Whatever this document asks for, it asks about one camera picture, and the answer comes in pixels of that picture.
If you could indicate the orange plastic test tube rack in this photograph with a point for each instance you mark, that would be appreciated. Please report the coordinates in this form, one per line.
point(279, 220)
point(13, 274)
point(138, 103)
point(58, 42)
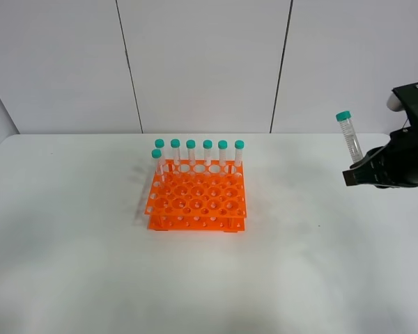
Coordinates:
point(198, 197)

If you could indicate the teal-capped tube row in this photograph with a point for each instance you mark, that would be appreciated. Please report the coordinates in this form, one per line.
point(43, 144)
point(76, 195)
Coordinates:
point(159, 144)
point(190, 144)
point(207, 146)
point(239, 146)
point(175, 145)
point(222, 146)

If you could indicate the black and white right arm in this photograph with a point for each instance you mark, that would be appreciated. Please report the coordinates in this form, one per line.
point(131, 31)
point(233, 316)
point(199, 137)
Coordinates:
point(405, 98)

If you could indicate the teal-capped test tube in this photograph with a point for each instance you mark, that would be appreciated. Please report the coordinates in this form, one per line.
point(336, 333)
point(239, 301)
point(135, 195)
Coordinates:
point(345, 122)
point(159, 163)

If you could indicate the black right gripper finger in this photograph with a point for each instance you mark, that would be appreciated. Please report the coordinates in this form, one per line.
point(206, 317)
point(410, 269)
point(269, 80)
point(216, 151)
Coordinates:
point(367, 157)
point(366, 171)

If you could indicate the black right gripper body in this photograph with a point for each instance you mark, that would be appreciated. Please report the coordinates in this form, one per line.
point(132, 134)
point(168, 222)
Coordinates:
point(398, 160)

